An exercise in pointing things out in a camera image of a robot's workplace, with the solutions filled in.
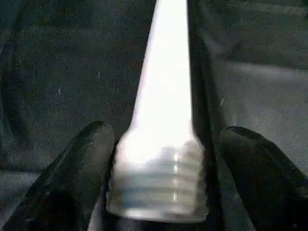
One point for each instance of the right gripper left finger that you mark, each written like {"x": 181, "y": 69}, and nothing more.
{"x": 62, "y": 187}

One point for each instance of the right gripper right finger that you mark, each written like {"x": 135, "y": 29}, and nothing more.
{"x": 269, "y": 183}

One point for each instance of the white plastic table leg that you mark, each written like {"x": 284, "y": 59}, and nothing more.
{"x": 161, "y": 120}

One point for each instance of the black work mat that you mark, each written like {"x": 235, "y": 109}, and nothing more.
{"x": 57, "y": 72}

